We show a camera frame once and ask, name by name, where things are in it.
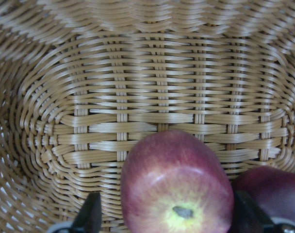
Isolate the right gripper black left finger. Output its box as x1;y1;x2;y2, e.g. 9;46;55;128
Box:
71;192;101;233

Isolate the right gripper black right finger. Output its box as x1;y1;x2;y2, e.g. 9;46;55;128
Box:
232;191;275;233

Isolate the dark purple apple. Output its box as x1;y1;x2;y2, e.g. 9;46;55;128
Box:
232;166;295;223

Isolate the red apple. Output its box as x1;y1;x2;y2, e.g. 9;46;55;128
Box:
120;130;234;233

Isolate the woven wicker basket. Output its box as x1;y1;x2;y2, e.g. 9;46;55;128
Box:
0;0;295;233

